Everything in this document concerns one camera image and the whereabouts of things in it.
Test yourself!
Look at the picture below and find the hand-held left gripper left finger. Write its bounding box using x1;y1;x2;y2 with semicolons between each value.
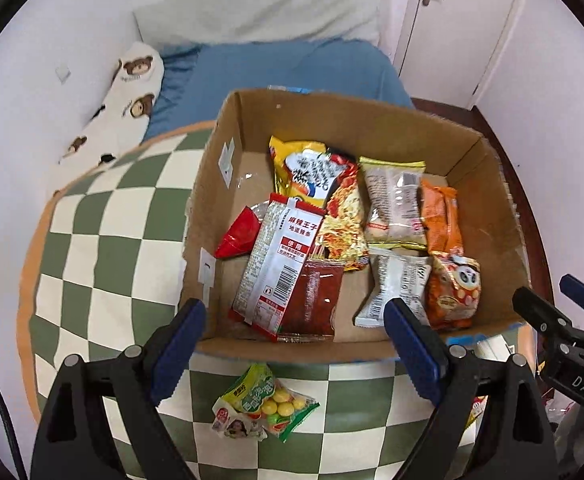
30;298;207;480

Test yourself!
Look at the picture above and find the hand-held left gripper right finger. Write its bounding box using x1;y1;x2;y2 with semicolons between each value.
383;298;558;480

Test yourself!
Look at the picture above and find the orange panda-print packet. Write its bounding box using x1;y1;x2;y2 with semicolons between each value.
427;252;482;331

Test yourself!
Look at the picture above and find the white and grey snack packet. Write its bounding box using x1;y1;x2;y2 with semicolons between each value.
354;247;433;328

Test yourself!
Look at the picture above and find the dark red sauce packet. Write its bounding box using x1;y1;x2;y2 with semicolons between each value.
277;259;345;343

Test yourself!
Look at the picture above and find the long white and red packet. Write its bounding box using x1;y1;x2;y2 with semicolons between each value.
228;192;329;343

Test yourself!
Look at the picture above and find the red triangular snack packet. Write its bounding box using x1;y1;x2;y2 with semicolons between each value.
215;205;265;260

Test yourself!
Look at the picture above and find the plain orange snack packet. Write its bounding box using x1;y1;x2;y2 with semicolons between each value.
419;178;465;256

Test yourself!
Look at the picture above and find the beige snack packet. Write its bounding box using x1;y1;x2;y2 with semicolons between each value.
358;156;429;252

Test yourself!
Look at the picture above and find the yellow instant noodle packet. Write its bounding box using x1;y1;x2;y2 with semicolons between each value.
268;135;373;273

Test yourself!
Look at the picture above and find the cardboard box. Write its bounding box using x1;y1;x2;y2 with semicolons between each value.
179;87;532;363

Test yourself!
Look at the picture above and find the small white face-print packet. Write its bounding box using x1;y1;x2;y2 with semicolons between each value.
212;402;269;442

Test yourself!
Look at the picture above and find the green candy packet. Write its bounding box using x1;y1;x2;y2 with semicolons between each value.
222;362;321;443

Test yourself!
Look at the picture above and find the green and cream checkered mat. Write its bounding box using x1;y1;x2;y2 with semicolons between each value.
16;120;478;480

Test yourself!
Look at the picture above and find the bear-print long pillow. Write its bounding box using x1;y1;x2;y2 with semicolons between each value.
58;41;165;166

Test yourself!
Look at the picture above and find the white door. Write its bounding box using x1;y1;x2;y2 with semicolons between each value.
394;0;530;108

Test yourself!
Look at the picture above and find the blue bedsheet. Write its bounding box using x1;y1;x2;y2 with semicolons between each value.
142;37;415;141

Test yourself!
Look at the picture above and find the grey pillow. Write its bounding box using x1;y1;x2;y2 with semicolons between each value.
132;0;390;48

